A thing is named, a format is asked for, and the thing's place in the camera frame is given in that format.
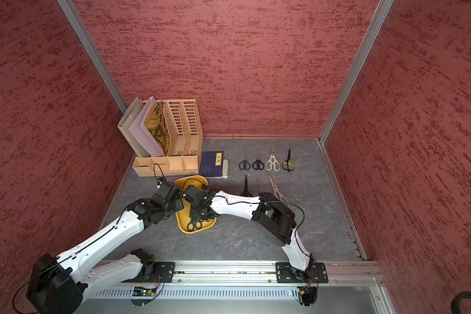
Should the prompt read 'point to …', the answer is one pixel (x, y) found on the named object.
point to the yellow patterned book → (157, 125)
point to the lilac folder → (148, 146)
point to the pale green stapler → (225, 169)
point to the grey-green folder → (127, 120)
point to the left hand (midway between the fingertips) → (177, 205)
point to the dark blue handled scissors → (244, 164)
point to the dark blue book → (211, 164)
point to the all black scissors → (246, 193)
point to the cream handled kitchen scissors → (273, 162)
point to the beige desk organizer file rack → (184, 124)
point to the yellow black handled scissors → (288, 165)
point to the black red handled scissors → (258, 164)
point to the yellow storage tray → (184, 217)
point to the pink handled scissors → (277, 193)
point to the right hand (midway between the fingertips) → (197, 218)
